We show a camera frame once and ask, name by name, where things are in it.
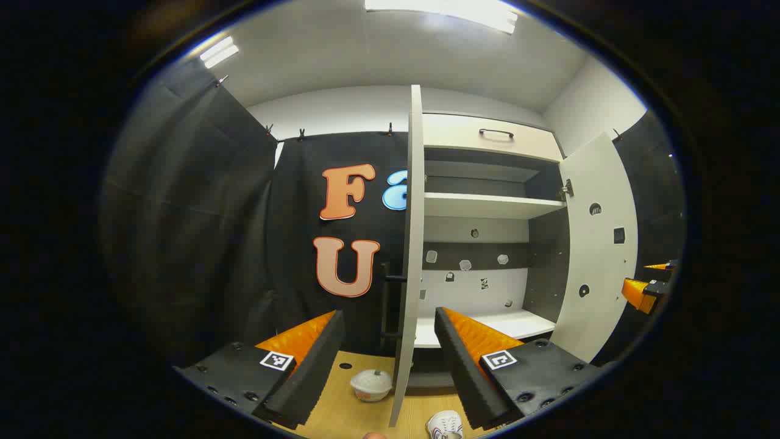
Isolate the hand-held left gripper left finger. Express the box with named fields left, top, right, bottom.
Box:
left=172, top=310, right=346, bottom=430

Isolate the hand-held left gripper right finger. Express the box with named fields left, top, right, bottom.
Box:
left=434, top=307, right=604, bottom=430

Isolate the white striped shoe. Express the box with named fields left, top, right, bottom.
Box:
left=426, top=410, right=465, bottom=439

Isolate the white shoe cabinet door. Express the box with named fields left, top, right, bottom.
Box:
left=390, top=84, right=424, bottom=427
left=550, top=132, right=639, bottom=363

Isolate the grey white shoe cabinet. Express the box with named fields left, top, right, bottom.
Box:
left=405, top=112, right=573, bottom=391

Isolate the white cabinet drawer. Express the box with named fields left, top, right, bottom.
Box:
left=422, top=113, right=562, bottom=163

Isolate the white lidded bowl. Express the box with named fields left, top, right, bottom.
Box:
left=350, top=369, right=394, bottom=403

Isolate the small ceiling light panel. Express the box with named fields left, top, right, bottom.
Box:
left=199, top=35, right=240, bottom=69

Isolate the black door handle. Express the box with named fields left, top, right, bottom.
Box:
left=380, top=262, right=408, bottom=341

